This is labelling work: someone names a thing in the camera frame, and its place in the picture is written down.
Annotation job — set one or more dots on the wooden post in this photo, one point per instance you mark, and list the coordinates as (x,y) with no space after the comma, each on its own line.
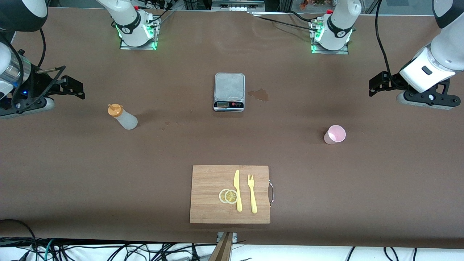
(223,250)

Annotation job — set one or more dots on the liquid spill puddle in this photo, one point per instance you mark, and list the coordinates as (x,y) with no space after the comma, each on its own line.
(261,95)

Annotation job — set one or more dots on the bamboo cutting board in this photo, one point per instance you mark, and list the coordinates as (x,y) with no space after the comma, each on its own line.
(206,210)

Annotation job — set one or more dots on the black left camera mount bracket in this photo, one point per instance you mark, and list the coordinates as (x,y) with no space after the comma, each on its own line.
(431,97)

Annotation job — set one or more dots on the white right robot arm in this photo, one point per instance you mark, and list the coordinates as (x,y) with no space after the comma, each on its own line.
(127,25)

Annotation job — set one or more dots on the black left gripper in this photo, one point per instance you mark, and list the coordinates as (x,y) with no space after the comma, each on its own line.
(390,81)

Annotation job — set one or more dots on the pink plastic cup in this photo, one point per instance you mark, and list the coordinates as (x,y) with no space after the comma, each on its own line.
(331,138)

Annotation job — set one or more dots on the yellow plastic fork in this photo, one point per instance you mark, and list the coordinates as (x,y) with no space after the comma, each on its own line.
(253,199)

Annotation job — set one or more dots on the silver digital kitchen scale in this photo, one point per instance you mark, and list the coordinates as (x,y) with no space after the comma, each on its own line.
(229,87)

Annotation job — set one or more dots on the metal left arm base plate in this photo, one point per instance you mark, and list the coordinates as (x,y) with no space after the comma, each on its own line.
(344,52)

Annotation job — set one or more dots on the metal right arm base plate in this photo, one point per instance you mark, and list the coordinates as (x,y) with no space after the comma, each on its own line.
(125,46)

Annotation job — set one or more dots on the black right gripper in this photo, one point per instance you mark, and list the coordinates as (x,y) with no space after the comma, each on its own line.
(36,86)

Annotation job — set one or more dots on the lemon slice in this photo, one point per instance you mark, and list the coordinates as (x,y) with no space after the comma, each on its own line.
(231,197)
(221,196)

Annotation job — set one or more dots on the yellow plastic knife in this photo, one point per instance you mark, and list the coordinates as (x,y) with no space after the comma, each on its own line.
(237,185)

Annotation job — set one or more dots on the small metal table bracket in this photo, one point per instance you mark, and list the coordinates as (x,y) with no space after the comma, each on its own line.
(235,236)

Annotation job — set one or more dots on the white power strip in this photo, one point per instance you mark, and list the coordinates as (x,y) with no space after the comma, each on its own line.
(235,8)

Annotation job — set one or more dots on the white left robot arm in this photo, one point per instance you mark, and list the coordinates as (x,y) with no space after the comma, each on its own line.
(446,47)

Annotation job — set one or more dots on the translucent orange-capped sauce bottle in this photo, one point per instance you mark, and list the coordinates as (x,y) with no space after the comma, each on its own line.
(127,120)

